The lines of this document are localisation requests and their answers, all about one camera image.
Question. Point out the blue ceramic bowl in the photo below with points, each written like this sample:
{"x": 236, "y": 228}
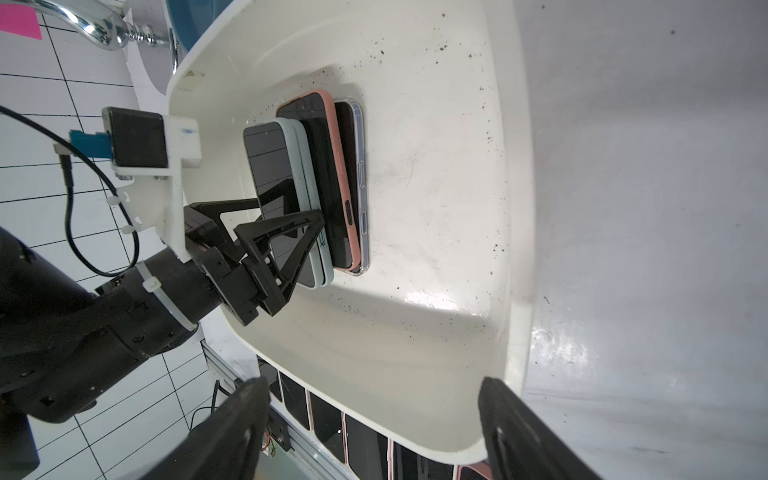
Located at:
{"x": 191, "y": 18}

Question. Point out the aluminium mounting rail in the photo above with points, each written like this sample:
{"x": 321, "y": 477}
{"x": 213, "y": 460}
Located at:
{"x": 295, "y": 450}

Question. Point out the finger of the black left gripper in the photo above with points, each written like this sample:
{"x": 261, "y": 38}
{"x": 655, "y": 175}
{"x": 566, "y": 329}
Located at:
{"x": 284, "y": 252}
{"x": 228, "y": 214}

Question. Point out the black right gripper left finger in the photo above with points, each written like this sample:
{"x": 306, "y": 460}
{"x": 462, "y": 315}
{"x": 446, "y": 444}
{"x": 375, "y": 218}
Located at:
{"x": 227, "y": 445}

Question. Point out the chrome glass holder stand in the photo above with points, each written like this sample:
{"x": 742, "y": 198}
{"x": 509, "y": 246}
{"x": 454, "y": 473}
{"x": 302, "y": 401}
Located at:
{"x": 106, "y": 28}

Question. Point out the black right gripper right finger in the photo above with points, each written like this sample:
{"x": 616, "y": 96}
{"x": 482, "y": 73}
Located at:
{"x": 519, "y": 444}

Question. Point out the white plastic storage box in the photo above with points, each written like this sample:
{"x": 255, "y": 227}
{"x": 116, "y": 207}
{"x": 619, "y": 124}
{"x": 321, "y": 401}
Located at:
{"x": 447, "y": 299}

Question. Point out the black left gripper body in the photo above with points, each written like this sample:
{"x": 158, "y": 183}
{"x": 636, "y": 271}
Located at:
{"x": 219, "y": 258}

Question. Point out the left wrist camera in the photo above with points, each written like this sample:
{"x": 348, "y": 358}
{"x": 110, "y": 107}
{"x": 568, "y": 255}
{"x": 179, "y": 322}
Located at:
{"x": 148, "y": 152}

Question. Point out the pink middle stack phone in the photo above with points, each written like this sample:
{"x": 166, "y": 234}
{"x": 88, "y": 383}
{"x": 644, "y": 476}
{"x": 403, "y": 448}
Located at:
{"x": 316, "y": 111}

